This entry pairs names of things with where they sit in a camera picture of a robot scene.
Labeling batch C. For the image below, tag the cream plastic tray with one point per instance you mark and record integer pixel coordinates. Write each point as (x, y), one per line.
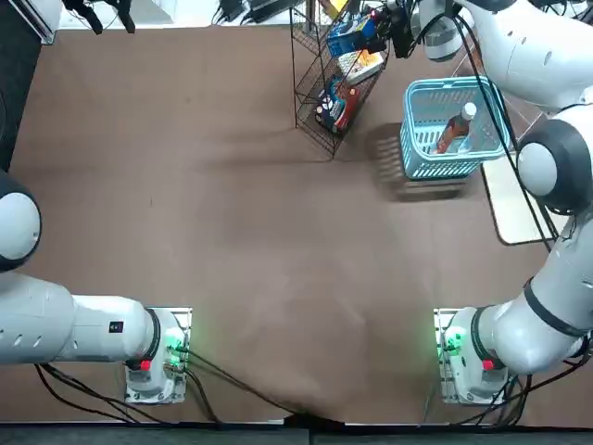
(514, 208)

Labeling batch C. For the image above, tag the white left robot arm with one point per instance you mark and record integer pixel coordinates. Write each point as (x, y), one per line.
(92, 324)

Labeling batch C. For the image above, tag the dark chocolate cookie box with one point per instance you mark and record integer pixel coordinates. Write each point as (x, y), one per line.
(338, 106)

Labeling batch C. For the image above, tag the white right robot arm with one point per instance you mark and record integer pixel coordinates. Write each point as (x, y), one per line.
(533, 60)

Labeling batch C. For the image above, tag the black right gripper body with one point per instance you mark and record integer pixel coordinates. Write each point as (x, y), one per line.
(402, 32)

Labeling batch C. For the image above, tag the blue Oreo cookie box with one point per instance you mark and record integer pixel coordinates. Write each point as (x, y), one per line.
(345, 39)

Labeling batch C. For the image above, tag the black plug with red light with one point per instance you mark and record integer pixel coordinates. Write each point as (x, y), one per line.
(374, 17)

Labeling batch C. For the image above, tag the black power brick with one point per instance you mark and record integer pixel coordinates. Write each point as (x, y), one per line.
(231, 9)
(271, 7)

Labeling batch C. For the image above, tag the amber tea bottle white cap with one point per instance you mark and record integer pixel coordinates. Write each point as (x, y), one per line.
(456, 127)

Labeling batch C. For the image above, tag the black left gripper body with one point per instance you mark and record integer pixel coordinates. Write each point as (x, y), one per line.
(106, 2)

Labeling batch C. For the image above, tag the white Franzzi cracker box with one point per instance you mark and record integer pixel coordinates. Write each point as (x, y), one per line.
(363, 67)

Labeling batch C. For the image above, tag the light blue plastic shopping basket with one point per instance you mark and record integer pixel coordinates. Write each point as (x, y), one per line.
(440, 164)

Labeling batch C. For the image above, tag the yellow Nabati wafer box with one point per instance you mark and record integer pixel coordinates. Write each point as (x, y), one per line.
(336, 4)

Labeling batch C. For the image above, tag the aluminium frame post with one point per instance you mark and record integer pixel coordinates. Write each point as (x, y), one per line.
(311, 11)

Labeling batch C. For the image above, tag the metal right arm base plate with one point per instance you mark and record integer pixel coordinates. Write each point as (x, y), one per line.
(440, 320)

